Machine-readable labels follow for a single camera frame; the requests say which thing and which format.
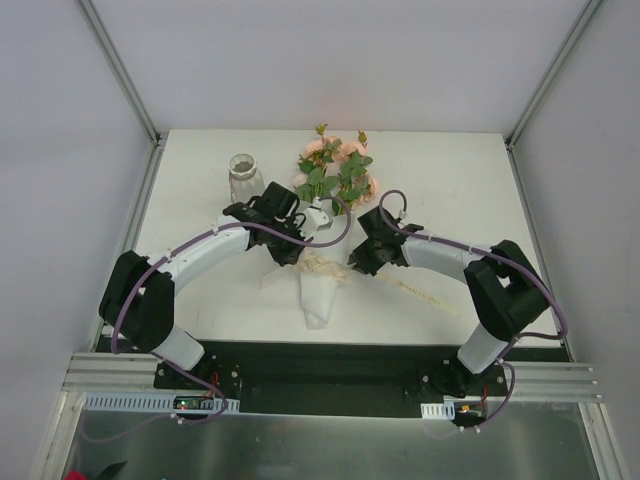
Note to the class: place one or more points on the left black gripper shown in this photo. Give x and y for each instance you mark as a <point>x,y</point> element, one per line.
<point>288,248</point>

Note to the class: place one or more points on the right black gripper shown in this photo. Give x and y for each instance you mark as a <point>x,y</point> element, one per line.
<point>368,257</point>

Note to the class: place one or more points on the cream ribbon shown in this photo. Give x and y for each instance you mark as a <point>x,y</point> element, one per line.
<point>410,287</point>

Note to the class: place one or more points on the white wrapping paper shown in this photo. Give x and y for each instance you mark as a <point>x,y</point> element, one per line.
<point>339,236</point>

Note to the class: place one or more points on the pink flowers with green leaves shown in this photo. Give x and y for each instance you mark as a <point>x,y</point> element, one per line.
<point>336,167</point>

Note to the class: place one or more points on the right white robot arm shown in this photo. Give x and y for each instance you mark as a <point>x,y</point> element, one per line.
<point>502,283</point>

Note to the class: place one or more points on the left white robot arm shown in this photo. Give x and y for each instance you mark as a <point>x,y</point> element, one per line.
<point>139,300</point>

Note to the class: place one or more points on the white ribbed ceramic vase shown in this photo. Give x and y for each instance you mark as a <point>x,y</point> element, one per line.
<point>245,178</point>

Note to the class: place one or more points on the black object at bottom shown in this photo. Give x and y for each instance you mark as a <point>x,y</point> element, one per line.
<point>111,471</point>

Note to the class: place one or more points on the red object at bottom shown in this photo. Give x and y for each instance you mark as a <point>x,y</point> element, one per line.
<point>74,475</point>

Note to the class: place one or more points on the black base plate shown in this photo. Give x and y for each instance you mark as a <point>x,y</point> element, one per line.
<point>346,380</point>

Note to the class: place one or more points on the right aluminium frame post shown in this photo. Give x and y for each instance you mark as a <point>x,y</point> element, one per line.
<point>561,57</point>

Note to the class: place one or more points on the aluminium frame post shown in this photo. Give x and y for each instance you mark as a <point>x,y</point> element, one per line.
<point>561,57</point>
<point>104,41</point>

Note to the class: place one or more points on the right white cable duct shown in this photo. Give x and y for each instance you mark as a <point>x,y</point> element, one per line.
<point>438,411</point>

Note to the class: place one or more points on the white cable duct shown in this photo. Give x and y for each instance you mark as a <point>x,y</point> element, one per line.
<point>438,411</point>
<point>159,403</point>

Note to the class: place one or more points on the left white cable duct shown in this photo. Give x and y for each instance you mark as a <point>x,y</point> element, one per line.
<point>159,403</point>

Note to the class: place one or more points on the left aluminium frame post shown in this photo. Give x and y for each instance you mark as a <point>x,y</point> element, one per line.
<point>104,41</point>

